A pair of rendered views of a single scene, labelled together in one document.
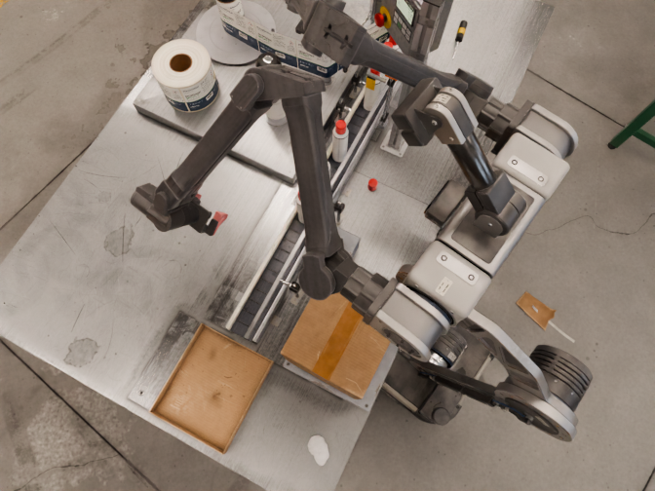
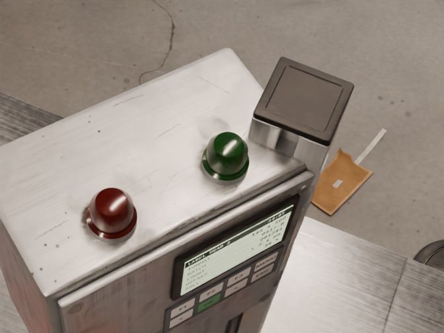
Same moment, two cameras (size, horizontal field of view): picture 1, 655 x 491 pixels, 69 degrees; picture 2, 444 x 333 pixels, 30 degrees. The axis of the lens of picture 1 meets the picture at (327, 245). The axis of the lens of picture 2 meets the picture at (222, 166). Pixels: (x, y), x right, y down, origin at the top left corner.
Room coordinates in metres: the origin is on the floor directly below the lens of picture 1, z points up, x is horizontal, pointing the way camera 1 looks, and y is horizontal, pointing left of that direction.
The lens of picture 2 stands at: (1.00, 0.01, 1.86)
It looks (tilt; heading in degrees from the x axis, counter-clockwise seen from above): 58 degrees down; 257
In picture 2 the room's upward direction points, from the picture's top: 10 degrees clockwise
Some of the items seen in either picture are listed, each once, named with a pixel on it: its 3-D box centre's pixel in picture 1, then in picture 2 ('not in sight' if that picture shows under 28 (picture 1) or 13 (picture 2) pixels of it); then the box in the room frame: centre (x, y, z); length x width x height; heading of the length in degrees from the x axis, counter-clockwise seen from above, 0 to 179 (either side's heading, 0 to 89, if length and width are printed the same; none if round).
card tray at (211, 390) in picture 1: (212, 386); not in sight; (0.04, 0.35, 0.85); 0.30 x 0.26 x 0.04; 153
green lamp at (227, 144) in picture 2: not in sight; (226, 153); (0.95, -0.22, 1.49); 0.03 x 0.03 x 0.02
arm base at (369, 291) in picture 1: (366, 291); not in sight; (0.21, -0.08, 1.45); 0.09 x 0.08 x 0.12; 142
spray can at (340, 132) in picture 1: (340, 140); not in sight; (0.82, -0.04, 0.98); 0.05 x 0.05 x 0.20
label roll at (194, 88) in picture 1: (186, 76); not in sight; (1.10, 0.51, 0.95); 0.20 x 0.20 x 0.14
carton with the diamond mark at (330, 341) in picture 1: (345, 331); not in sight; (0.19, -0.05, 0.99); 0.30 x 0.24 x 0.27; 152
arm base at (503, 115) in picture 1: (498, 120); not in sight; (0.60, -0.38, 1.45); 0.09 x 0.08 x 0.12; 142
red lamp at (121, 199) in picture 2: not in sight; (111, 210); (1.01, -0.19, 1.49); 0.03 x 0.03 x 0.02
